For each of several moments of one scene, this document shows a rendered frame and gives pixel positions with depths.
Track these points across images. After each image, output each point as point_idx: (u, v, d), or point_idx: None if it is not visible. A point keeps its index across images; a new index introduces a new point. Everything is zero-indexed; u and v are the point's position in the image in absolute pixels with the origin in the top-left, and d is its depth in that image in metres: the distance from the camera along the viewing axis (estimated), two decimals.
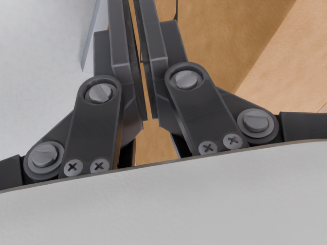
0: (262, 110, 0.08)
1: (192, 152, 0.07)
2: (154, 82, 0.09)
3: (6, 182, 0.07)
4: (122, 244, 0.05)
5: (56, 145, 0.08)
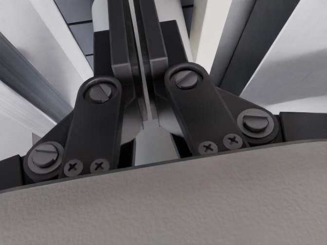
0: (262, 110, 0.08)
1: (192, 152, 0.07)
2: (154, 82, 0.09)
3: (6, 182, 0.07)
4: (122, 244, 0.05)
5: (56, 145, 0.08)
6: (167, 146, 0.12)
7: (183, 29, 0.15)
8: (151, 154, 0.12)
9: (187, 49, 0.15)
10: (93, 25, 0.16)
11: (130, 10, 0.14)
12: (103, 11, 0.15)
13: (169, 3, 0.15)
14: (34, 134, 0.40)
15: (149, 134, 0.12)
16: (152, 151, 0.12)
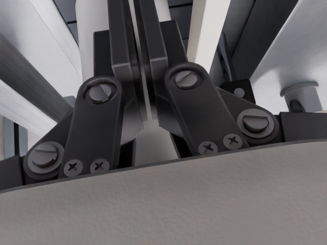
0: (262, 110, 0.08)
1: (192, 152, 0.07)
2: (154, 82, 0.09)
3: (6, 182, 0.07)
4: (122, 244, 0.05)
5: (56, 145, 0.08)
6: (170, 144, 0.12)
7: None
8: (155, 151, 0.12)
9: None
10: (79, 11, 0.15)
11: (132, 5, 0.14)
12: None
13: (165, 7, 0.15)
14: None
15: (152, 130, 0.12)
16: (155, 148, 0.12)
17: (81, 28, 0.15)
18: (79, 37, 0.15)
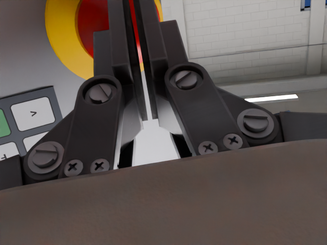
0: (262, 110, 0.08)
1: (192, 152, 0.07)
2: (154, 82, 0.09)
3: (6, 182, 0.07)
4: (122, 244, 0.05)
5: (56, 145, 0.08)
6: None
7: None
8: None
9: None
10: None
11: None
12: None
13: None
14: None
15: None
16: None
17: None
18: None
